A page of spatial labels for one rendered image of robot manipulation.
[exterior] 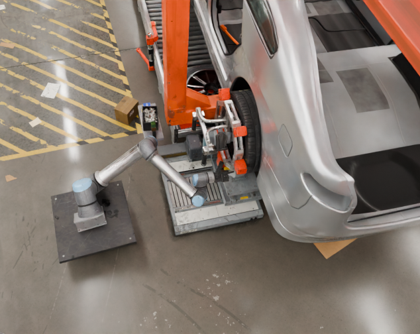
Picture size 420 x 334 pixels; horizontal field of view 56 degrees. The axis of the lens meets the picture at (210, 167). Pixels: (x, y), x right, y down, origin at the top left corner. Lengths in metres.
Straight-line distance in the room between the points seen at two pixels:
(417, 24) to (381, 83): 3.08
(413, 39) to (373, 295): 3.35
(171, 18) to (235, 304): 2.26
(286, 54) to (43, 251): 2.54
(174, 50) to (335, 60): 1.49
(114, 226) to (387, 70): 2.66
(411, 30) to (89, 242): 2.99
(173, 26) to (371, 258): 2.62
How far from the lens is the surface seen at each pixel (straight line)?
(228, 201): 3.59
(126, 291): 3.45
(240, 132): 2.79
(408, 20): 0.61
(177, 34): 2.89
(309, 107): 2.27
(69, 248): 3.33
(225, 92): 3.08
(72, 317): 3.47
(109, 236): 3.31
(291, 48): 2.46
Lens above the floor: 3.30
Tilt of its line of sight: 56 degrees down
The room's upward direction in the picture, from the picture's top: 8 degrees clockwise
